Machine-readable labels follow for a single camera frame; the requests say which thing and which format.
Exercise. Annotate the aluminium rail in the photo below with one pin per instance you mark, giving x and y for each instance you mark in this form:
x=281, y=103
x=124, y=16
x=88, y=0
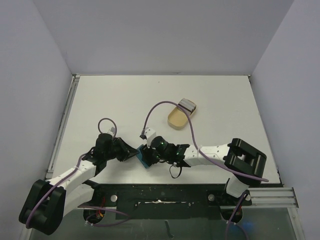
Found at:
x=62, y=125
x=273, y=197

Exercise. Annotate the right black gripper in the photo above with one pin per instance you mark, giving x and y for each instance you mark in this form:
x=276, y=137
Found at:
x=149, y=156

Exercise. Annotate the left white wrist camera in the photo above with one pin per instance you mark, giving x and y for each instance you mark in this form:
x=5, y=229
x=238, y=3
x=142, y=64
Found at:
x=112, y=131

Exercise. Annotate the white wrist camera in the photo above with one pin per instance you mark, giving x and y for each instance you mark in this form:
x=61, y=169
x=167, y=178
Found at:
x=112, y=131
x=148, y=134

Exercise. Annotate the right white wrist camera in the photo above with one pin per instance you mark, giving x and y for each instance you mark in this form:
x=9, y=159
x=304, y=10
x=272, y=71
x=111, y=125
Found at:
x=148, y=134

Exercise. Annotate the stack of cards in tray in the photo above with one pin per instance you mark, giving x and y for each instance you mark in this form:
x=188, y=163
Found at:
x=187, y=105

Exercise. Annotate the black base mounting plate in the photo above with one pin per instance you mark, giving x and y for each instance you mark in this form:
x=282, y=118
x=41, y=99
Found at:
x=163, y=201

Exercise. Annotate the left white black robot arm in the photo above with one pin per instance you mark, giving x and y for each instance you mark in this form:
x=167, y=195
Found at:
x=48, y=201

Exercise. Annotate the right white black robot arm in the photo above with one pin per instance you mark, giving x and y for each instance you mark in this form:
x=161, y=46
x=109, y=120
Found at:
x=245, y=162

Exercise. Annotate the tan oval wooden tray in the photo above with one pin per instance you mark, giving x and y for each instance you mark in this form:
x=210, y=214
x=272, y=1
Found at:
x=178, y=118

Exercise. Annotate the left aluminium rail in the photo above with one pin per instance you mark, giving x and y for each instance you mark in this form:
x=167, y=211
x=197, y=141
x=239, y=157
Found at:
x=62, y=125

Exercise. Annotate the blue card holder wallet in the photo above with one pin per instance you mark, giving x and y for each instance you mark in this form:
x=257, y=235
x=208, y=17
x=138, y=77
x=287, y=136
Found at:
x=146, y=156

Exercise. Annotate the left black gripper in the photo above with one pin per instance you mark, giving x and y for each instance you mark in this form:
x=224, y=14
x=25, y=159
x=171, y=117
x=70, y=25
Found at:
x=126, y=149

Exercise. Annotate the right aluminium rail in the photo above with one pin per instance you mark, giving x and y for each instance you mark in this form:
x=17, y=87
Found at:
x=273, y=197

